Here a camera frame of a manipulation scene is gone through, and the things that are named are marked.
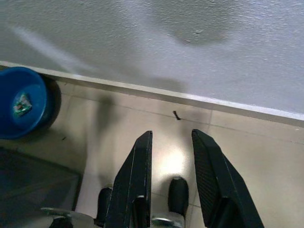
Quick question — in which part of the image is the white baseboard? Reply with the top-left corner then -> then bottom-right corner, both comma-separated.
0,60 -> 304,128

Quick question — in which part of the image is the black robot right foot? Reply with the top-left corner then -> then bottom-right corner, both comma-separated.
152,177 -> 190,228

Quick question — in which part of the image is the dark floor mat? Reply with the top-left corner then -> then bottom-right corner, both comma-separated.
0,147 -> 83,228

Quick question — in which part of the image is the green white packet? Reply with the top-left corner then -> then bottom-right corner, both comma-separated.
13,94 -> 33,118

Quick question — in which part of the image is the blue plastic basin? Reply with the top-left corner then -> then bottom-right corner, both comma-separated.
0,66 -> 62,141

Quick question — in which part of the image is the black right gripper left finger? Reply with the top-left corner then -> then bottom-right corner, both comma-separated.
105,130 -> 153,228

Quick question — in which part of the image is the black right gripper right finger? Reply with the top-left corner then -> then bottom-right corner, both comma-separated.
191,129 -> 265,228

